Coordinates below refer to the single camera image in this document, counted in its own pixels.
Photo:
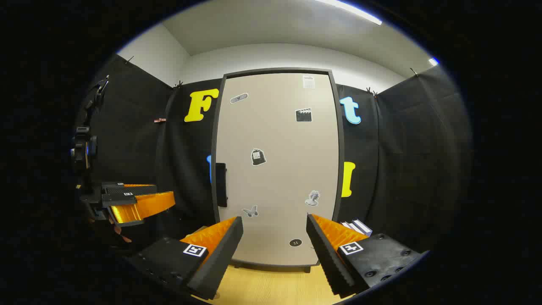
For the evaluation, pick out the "black backdrop cloth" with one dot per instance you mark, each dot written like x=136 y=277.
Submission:
x=402 y=169

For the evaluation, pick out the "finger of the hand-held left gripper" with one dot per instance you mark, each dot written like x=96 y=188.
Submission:
x=131 y=189
x=152 y=205

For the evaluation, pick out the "white book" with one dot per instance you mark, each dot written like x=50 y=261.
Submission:
x=345 y=225
x=355 y=228
x=364 y=228

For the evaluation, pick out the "dark grey cabinet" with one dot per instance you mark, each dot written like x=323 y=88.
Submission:
x=275 y=70

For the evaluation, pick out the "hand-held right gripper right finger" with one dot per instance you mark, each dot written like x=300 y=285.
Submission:
x=328 y=258

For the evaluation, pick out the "small ceiling light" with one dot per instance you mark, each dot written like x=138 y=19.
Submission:
x=432 y=62

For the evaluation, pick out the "beige cabinet door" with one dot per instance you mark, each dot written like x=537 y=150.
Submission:
x=279 y=169

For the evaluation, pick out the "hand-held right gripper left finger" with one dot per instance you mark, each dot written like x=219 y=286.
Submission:
x=224 y=258

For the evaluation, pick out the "long ceiling light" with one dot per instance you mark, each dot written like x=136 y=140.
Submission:
x=351 y=10

